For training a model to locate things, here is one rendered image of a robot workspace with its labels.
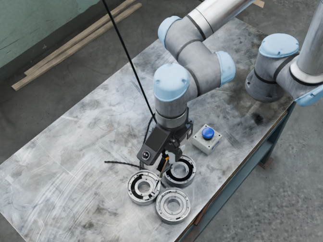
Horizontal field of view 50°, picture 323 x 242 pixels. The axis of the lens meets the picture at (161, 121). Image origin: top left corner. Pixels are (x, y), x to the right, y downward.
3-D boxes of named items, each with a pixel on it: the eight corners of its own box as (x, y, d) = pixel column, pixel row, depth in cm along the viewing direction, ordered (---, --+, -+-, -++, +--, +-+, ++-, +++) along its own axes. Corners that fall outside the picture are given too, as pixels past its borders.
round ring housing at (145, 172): (165, 201, 107) (164, 197, 104) (131, 210, 106) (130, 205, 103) (156, 172, 113) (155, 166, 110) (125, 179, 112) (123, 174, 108)
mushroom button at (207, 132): (208, 146, 115) (209, 139, 111) (198, 139, 117) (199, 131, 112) (215, 139, 117) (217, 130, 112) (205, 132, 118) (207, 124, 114)
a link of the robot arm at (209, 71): (212, 33, 81) (171, 50, 78) (241, 63, 76) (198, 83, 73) (209, 56, 88) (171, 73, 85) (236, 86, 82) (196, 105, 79)
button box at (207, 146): (208, 156, 116) (209, 149, 112) (192, 143, 119) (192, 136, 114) (222, 140, 119) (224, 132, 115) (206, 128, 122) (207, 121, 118)
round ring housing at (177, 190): (195, 219, 104) (196, 214, 101) (162, 230, 103) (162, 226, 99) (183, 187, 110) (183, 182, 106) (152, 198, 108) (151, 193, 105)
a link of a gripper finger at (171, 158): (189, 156, 102) (188, 139, 95) (177, 171, 100) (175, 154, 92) (180, 151, 104) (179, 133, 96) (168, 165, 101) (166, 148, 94)
